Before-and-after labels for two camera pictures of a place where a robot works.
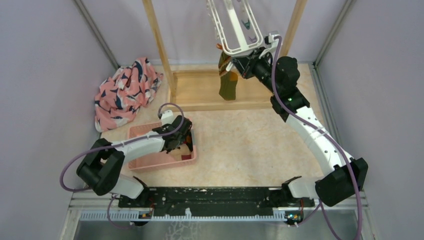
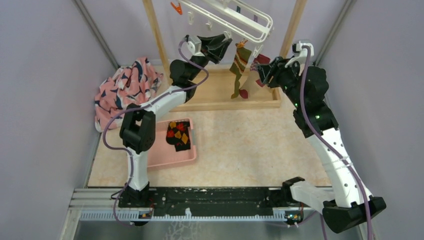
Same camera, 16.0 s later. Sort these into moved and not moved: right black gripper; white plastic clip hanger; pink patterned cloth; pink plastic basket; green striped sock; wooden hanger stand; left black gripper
Moved: white plastic clip hanger; green striped sock; right black gripper; left black gripper
Not moved: wooden hanger stand; pink patterned cloth; pink plastic basket
